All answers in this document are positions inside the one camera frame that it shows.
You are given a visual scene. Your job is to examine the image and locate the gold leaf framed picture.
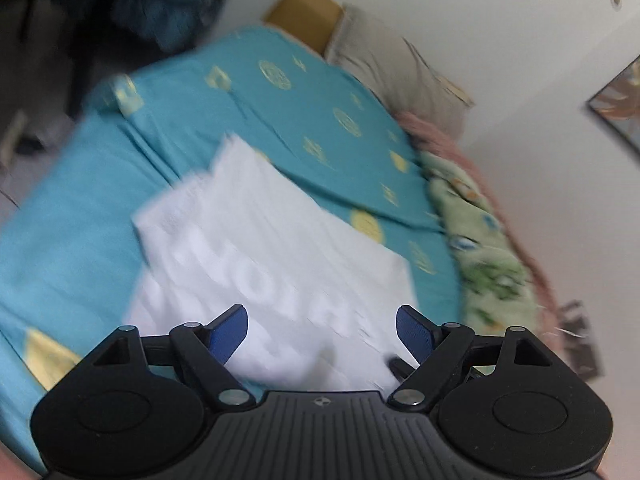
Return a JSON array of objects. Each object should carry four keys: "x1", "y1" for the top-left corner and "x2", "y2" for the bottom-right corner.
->
[{"x1": 586, "y1": 58, "x2": 640, "y2": 157}]

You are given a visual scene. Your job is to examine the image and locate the white t-shirt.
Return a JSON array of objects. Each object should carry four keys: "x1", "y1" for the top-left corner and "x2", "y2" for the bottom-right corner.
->
[{"x1": 128, "y1": 136, "x2": 416, "y2": 392}]

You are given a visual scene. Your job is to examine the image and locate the wall power socket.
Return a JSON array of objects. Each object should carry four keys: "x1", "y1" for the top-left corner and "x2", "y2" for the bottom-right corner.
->
[{"x1": 555, "y1": 300, "x2": 604, "y2": 382}]

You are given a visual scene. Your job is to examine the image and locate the pink fluffy blanket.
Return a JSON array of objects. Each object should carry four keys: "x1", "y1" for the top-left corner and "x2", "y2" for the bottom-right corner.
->
[{"x1": 395, "y1": 112, "x2": 559, "y2": 340}]

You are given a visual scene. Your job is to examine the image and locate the teal patterned bed sheet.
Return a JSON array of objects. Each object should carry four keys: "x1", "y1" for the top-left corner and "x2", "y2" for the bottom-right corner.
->
[{"x1": 1, "y1": 26, "x2": 460, "y2": 470}]

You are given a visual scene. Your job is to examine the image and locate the grey pillow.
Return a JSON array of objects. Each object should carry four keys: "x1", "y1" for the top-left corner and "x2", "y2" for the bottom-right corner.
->
[{"x1": 324, "y1": 4, "x2": 474, "y2": 140}]

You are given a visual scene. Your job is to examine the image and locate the green cartoon fleece blanket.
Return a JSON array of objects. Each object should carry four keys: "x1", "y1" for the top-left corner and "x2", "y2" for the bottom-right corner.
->
[{"x1": 421, "y1": 152, "x2": 542, "y2": 336}]

